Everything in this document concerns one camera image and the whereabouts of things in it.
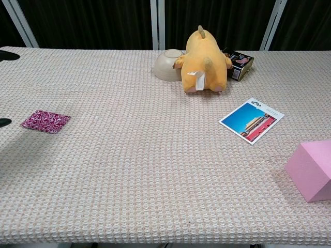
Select beige waffle tablecloth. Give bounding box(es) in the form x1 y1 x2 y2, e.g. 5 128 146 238
0 46 331 245

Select beige bowl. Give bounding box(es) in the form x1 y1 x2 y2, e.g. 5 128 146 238
151 49 187 82

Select yellow plush toy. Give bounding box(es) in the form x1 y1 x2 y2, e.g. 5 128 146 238
172 25 232 94

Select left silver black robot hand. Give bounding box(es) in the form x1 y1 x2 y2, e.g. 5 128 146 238
0 50 20 129

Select white metal frame post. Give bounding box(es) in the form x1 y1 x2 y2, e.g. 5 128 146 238
260 0 288 51
0 0 39 49
151 0 166 51

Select pink cube block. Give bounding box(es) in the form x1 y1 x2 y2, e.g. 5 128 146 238
284 140 331 203

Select black pleated curtain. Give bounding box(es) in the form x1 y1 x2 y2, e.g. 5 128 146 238
164 0 276 51
0 2 26 49
270 0 331 52
17 0 154 50

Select black snack packet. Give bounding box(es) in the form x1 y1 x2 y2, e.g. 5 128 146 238
222 47 254 82

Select palace photo postcard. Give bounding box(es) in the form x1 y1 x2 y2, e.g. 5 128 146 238
218 97 285 145

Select pink patterned packet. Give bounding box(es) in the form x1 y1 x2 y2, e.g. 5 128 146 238
20 110 71 134

